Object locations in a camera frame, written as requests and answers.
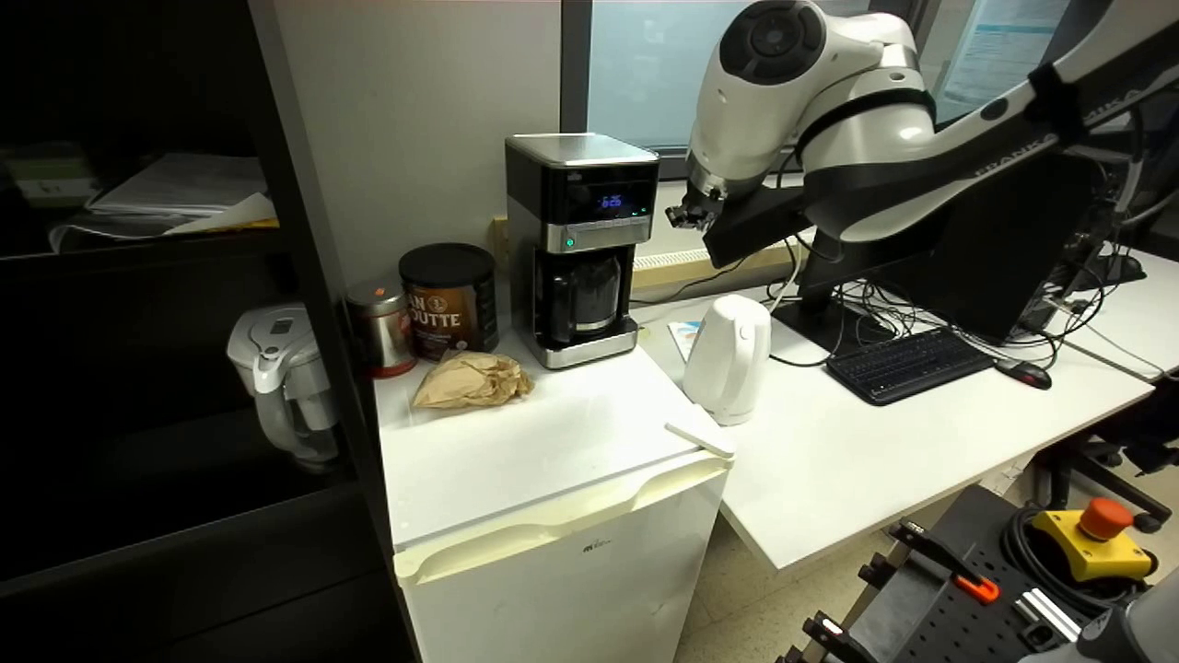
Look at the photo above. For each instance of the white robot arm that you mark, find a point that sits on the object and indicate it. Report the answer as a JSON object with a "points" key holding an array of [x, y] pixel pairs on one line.
{"points": [[859, 112]]}

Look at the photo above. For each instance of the black robot cart platform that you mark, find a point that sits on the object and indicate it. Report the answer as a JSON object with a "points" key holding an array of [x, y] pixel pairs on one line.
{"points": [[946, 614]]}

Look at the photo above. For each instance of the white stir stick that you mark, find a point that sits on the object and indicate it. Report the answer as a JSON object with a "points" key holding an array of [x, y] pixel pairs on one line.
{"points": [[698, 441]]}

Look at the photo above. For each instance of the black computer monitor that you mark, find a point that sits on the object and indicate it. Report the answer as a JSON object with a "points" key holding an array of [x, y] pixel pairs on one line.
{"points": [[983, 263]]}

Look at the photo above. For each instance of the blue white paper leaflet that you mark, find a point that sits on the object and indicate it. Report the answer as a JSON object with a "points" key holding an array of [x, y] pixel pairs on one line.
{"points": [[681, 337]]}

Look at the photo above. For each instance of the yellow emergency stop button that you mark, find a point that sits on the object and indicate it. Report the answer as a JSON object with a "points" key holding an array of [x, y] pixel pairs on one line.
{"points": [[1095, 538]]}

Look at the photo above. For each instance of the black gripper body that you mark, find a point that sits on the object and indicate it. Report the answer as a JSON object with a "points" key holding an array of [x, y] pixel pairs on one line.
{"points": [[760, 223]]}

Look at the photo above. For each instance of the grey framed window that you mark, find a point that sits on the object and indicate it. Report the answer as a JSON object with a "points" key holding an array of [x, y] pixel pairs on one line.
{"points": [[638, 75]]}

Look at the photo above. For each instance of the black steel coffee maker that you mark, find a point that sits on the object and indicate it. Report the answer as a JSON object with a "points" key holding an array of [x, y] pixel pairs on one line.
{"points": [[578, 208]]}

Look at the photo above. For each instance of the black computer mouse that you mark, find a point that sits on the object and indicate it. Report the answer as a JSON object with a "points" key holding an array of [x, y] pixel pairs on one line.
{"points": [[1026, 375]]}

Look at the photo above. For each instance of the white water filter pitcher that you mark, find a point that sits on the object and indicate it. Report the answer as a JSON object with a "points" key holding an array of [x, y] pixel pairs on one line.
{"points": [[287, 375]]}

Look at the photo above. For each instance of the black office chair base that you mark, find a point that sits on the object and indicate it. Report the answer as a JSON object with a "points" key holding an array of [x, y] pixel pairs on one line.
{"points": [[1112, 461]]}

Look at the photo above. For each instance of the dark coffee can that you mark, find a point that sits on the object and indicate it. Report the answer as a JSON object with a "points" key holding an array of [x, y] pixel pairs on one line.
{"points": [[446, 301]]}

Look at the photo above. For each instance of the stack of papers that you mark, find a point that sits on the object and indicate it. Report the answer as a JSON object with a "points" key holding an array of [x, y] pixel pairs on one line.
{"points": [[185, 198]]}

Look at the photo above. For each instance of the black keyboard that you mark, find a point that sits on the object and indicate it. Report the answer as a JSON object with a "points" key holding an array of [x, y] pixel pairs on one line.
{"points": [[909, 368]]}

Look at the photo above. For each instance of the white electric kettle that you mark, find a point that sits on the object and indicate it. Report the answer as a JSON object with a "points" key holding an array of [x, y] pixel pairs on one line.
{"points": [[733, 363]]}

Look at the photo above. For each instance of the small jar with red base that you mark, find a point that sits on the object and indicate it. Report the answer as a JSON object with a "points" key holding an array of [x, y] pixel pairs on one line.
{"points": [[389, 333]]}

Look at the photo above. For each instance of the black shelf unit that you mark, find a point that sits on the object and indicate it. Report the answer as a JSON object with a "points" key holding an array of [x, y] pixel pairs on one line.
{"points": [[148, 516]]}

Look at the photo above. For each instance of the brown paper filter bag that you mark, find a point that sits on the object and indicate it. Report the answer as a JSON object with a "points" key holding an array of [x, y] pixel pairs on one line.
{"points": [[472, 383]]}

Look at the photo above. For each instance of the white mini fridge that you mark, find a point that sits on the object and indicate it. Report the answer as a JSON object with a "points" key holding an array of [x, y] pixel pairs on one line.
{"points": [[553, 538]]}

